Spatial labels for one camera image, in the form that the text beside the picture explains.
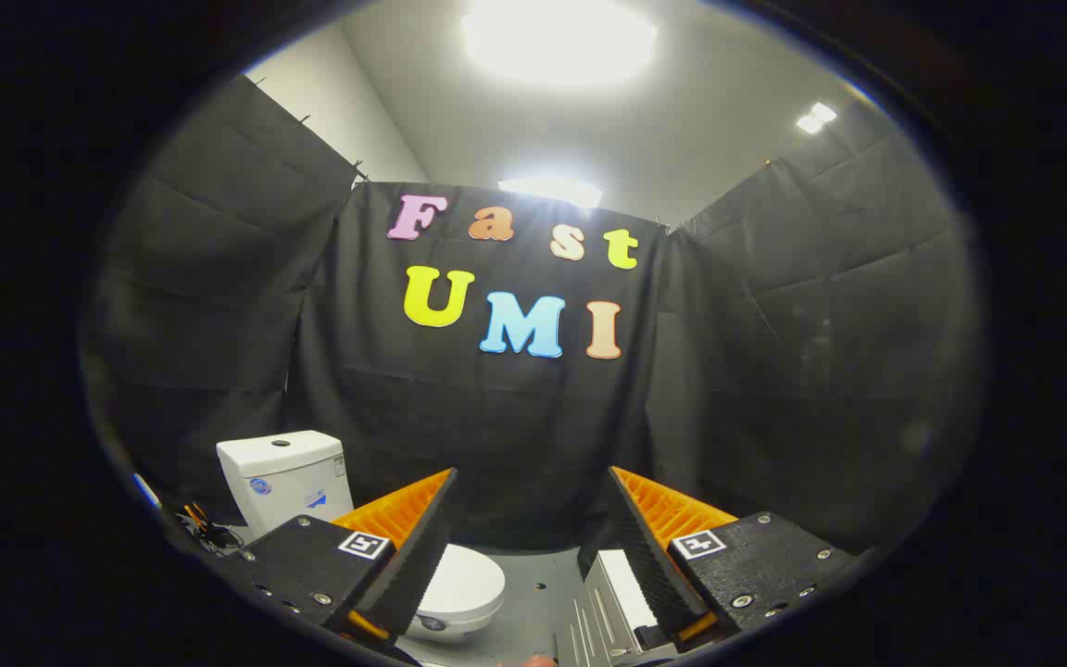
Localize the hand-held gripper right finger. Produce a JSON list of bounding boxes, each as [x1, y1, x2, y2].
[[608, 466, 859, 649]]

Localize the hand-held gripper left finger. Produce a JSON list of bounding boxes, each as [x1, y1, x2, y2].
[[235, 468, 458, 645]]

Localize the white toilet lid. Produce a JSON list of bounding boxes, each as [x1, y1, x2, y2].
[[422, 544, 507, 620]]

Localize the white ceramic toilet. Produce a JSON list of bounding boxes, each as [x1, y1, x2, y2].
[[217, 431, 507, 645]]

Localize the grey drawer cabinet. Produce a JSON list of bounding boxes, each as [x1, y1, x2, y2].
[[557, 548, 673, 667]]

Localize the black backdrop cloth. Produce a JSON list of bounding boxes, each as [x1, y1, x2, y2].
[[80, 74, 984, 557]]

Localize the long ceiling light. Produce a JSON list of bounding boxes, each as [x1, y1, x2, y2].
[[499, 176, 603, 210]]

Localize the large ceiling light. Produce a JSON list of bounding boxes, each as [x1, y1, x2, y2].
[[462, 0, 658, 86]]

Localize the tangle of black cables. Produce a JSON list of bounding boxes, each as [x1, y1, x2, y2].
[[177, 505, 243, 557]]

